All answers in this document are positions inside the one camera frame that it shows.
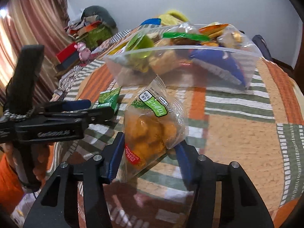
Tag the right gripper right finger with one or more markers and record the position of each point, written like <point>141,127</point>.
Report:
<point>241,204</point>

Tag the green jelly cup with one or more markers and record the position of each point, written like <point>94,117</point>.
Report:
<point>138,61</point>

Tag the green snack packet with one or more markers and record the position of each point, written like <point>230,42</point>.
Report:
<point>109,100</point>

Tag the striped brown curtain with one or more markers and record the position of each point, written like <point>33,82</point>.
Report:
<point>32,22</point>

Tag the patchwork striped bedspread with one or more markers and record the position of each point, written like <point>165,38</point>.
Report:
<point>261,129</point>

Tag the colourful yellow blanket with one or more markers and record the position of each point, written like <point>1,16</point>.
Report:
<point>170,18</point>

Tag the red black box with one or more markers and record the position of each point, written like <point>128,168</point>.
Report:
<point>66,57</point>

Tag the clear plastic storage bin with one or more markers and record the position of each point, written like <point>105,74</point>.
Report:
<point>170,61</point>

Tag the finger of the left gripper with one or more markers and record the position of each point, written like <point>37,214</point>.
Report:
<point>63,106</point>
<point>97,115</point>

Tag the clothes pile with green bag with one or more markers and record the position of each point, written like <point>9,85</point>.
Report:
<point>93,26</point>

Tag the grey backpack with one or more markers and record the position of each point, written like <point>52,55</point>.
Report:
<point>261,44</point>

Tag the pink plush toy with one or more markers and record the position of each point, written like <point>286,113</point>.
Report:
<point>83,51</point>

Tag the blue snack bag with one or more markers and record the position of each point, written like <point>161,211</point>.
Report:
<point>219,63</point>

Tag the orange cracker pack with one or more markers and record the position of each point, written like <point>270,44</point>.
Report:
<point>213,31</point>

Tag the orange buns clear bag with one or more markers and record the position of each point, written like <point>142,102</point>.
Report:
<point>154,122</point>

